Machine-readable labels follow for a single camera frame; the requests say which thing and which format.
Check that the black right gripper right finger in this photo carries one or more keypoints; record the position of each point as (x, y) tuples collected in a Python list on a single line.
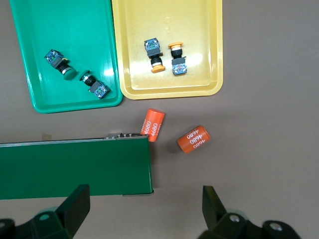
[(219, 219)]

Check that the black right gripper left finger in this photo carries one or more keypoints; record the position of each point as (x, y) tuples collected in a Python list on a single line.
[(69, 214)]

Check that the orange cylinder with white print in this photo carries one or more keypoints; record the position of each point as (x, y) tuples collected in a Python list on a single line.
[(153, 124), (194, 139)]

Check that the green push button switch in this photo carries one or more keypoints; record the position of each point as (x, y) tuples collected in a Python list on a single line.
[(59, 63), (96, 85)]

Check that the yellow mushroom push button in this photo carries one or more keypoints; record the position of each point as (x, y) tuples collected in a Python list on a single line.
[(154, 53), (178, 62)]

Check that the green conveyor belt unit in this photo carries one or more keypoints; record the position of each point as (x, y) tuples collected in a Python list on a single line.
[(74, 166)]

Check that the green plastic tray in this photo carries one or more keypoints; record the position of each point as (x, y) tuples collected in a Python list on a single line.
[(74, 30)]

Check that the yellow plastic tray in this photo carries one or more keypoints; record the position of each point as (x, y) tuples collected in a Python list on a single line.
[(194, 30)]

